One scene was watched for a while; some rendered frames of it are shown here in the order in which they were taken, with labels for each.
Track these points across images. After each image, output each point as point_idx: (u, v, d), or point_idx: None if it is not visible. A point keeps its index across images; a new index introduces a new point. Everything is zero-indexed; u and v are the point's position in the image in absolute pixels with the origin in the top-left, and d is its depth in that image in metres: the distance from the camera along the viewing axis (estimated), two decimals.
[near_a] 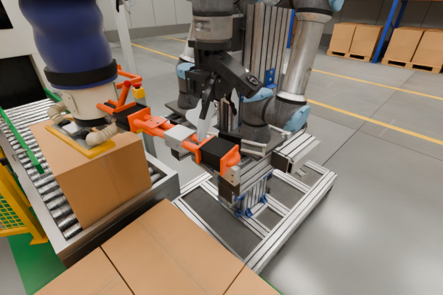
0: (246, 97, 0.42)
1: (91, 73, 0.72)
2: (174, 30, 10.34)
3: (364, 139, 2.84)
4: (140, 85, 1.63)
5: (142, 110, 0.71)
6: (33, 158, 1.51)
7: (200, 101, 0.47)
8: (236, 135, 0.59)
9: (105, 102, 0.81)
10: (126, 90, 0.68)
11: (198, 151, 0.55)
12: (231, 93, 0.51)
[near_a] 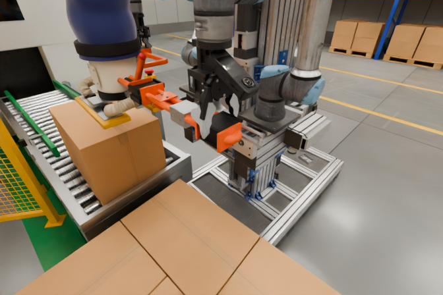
0: (240, 99, 0.41)
1: (113, 46, 0.74)
2: (176, 28, 10.38)
3: (368, 130, 2.89)
4: (152, 72, 1.67)
5: (155, 85, 0.71)
6: (49, 141, 1.55)
7: None
8: (236, 118, 0.52)
9: (126, 77, 0.83)
10: (141, 62, 0.68)
11: (198, 126, 0.52)
12: (231, 97, 0.50)
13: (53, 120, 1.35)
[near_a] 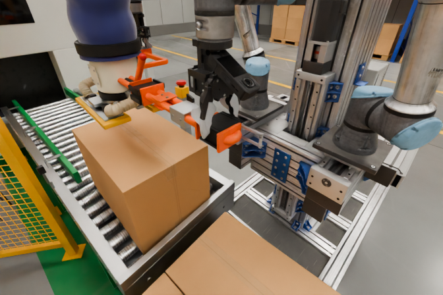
0: (240, 99, 0.41)
1: (114, 47, 0.75)
2: (181, 29, 10.17)
3: None
4: (185, 83, 1.46)
5: (155, 85, 0.71)
6: (69, 164, 1.35)
7: None
8: (236, 118, 0.52)
9: (126, 77, 0.83)
10: (141, 63, 0.68)
11: (198, 126, 0.52)
12: (231, 97, 0.50)
13: (78, 144, 1.15)
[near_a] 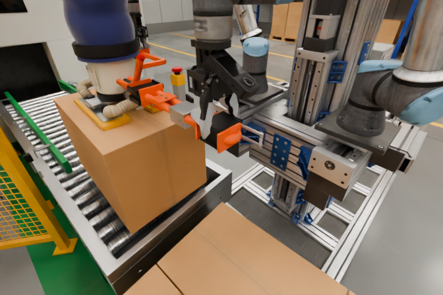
0: (240, 98, 0.41)
1: (111, 47, 0.74)
2: (180, 27, 10.11)
3: None
4: (181, 70, 1.40)
5: (154, 86, 0.71)
6: (59, 154, 1.29)
7: None
8: (236, 118, 0.52)
9: (124, 78, 0.83)
10: (140, 64, 0.68)
11: (198, 126, 0.52)
12: (230, 96, 0.50)
13: (60, 116, 1.04)
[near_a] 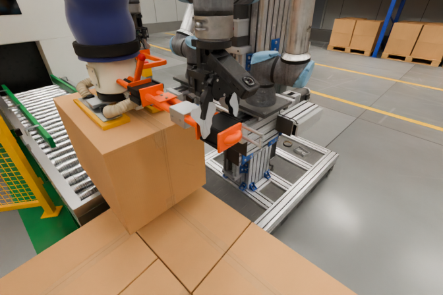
0: (240, 97, 0.41)
1: (112, 47, 0.74)
2: (175, 27, 10.39)
3: (364, 126, 2.90)
4: None
5: (155, 86, 0.71)
6: (45, 132, 1.57)
7: None
8: (236, 118, 0.52)
9: (124, 78, 0.83)
10: (140, 64, 0.68)
11: (198, 126, 0.52)
12: (231, 96, 0.50)
13: (60, 116, 1.04)
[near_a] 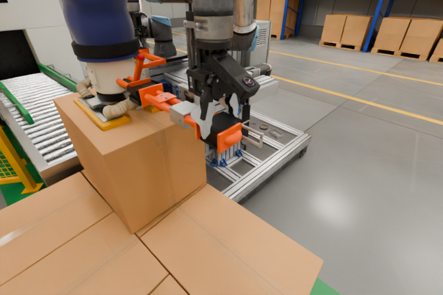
0: (240, 98, 0.41)
1: (111, 47, 0.74)
2: (171, 24, 10.47)
3: (344, 113, 2.98)
4: None
5: (154, 86, 0.70)
6: (24, 110, 1.64)
7: None
8: (236, 118, 0.52)
9: (124, 78, 0.83)
10: (140, 64, 0.68)
11: (198, 126, 0.52)
12: (231, 97, 0.50)
13: (60, 116, 1.04)
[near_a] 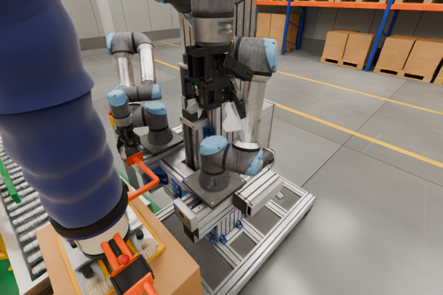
0: (251, 80, 0.50)
1: (93, 226, 0.65)
2: (170, 35, 10.36)
3: (348, 155, 2.87)
4: None
5: (142, 282, 0.61)
6: (10, 187, 1.54)
7: (227, 107, 0.44)
8: None
9: (110, 239, 0.74)
10: (124, 264, 0.59)
11: None
12: None
13: None
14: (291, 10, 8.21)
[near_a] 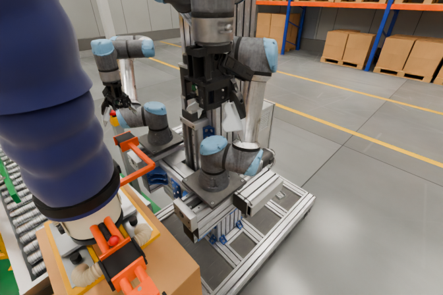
0: (251, 80, 0.50)
1: (81, 206, 0.59)
2: (170, 35, 10.36)
3: (348, 155, 2.87)
4: None
5: (132, 266, 0.56)
6: (10, 187, 1.54)
7: (227, 107, 0.44)
8: None
9: (100, 222, 0.68)
10: (113, 245, 0.53)
11: None
12: None
13: None
14: (291, 10, 8.21)
